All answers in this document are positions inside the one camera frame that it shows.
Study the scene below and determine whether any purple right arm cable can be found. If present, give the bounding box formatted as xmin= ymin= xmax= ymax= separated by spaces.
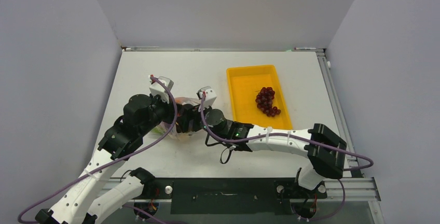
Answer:
xmin=200 ymin=92 xmax=374 ymax=222

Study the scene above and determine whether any clear zip top bag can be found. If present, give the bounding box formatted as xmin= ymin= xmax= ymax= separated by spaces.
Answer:
xmin=168 ymin=97 xmax=201 ymax=141

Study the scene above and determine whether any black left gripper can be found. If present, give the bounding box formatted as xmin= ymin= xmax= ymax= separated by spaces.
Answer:
xmin=139 ymin=93 xmax=182 ymax=136

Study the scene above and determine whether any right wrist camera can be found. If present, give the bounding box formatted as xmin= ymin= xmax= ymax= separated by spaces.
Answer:
xmin=197 ymin=86 xmax=217 ymax=110

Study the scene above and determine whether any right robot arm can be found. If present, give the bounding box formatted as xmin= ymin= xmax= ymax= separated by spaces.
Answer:
xmin=177 ymin=104 xmax=347 ymax=197

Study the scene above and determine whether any dark red grape bunch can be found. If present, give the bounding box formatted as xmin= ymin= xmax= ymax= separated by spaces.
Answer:
xmin=255 ymin=87 xmax=281 ymax=117

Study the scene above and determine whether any yellow plastic tray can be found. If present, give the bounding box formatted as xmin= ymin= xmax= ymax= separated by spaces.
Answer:
xmin=227 ymin=65 xmax=293 ymax=130

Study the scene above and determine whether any marker pen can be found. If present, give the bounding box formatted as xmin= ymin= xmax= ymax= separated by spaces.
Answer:
xmin=294 ymin=47 xmax=317 ymax=51

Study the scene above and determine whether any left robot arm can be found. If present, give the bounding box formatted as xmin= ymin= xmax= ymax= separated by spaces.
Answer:
xmin=35 ymin=93 xmax=177 ymax=223

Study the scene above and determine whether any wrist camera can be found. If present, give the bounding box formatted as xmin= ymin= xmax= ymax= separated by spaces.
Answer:
xmin=197 ymin=86 xmax=217 ymax=110
xmin=149 ymin=75 xmax=174 ymax=104

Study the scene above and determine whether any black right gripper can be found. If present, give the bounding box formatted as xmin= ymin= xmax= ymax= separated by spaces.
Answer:
xmin=176 ymin=100 xmax=226 ymax=143

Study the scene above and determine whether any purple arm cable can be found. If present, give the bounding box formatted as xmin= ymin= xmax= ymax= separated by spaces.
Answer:
xmin=200 ymin=92 xmax=374 ymax=222
xmin=17 ymin=76 xmax=178 ymax=224

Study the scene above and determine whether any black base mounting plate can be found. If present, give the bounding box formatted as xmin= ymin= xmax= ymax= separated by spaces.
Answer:
xmin=136 ymin=177 xmax=327 ymax=215

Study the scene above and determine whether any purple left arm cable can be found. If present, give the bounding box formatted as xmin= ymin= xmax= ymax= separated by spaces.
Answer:
xmin=17 ymin=76 xmax=178 ymax=224

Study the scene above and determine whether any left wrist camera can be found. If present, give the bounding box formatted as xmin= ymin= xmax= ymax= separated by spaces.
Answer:
xmin=149 ymin=75 xmax=174 ymax=104

